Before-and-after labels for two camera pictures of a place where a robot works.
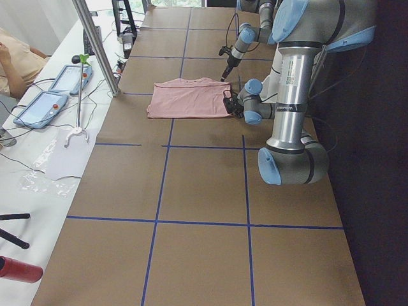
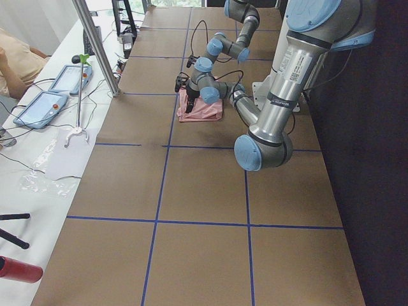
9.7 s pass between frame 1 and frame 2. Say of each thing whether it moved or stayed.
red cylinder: stayed
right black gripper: moved
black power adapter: stayed
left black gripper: moved
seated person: stayed
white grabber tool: stayed
